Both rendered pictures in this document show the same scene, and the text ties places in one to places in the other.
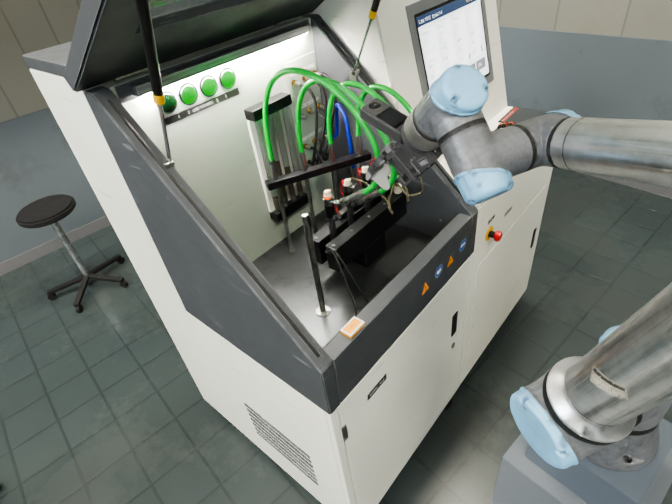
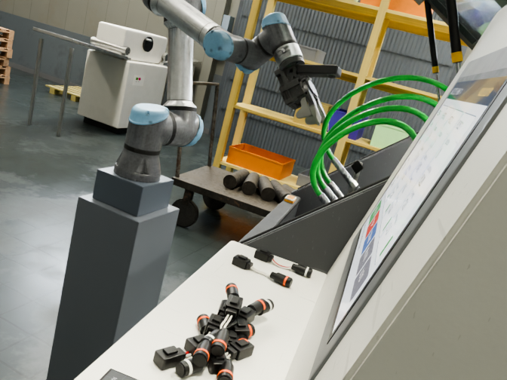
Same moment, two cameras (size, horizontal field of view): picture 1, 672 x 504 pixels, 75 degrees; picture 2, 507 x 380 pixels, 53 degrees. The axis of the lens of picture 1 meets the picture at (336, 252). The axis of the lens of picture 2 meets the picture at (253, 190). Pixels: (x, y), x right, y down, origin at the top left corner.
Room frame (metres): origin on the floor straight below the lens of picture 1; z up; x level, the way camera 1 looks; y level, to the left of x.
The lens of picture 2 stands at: (1.93, -0.98, 1.38)
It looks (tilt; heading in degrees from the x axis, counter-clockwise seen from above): 15 degrees down; 147
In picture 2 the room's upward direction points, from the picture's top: 15 degrees clockwise
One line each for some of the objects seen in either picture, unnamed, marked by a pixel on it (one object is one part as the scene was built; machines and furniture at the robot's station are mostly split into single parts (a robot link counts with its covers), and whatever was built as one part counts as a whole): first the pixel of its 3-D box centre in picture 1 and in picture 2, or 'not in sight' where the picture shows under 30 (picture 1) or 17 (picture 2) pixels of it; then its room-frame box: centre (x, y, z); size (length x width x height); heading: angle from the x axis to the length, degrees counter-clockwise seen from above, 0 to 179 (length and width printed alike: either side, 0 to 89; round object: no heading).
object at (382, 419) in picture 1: (412, 393); not in sight; (0.80, -0.18, 0.44); 0.65 x 0.02 x 0.68; 135
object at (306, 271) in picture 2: not in sight; (283, 262); (1.17, -0.38, 0.99); 0.12 x 0.02 x 0.02; 41
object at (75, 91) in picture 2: not in sight; (89, 97); (-6.15, 0.88, 0.05); 1.10 x 0.78 x 0.10; 37
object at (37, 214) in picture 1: (69, 247); not in sight; (2.19, 1.56, 0.29); 0.49 x 0.47 x 0.58; 128
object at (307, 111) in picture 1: (311, 110); not in sight; (1.34, 0.01, 1.20); 0.13 x 0.03 x 0.31; 135
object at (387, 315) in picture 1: (406, 296); (267, 242); (0.81, -0.17, 0.87); 0.62 x 0.04 x 0.16; 135
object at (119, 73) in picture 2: not in sight; (126, 79); (-4.55, 0.92, 0.62); 2.64 x 0.66 x 1.24; 127
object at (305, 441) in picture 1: (345, 360); not in sight; (1.00, 0.02, 0.39); 0.70 x 0.58 x 0.79; 135
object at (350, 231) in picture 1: (361, 233); not in sight; (1.06, -0.09, 0.91); 0.34 x 0.10 x 0.15; 135
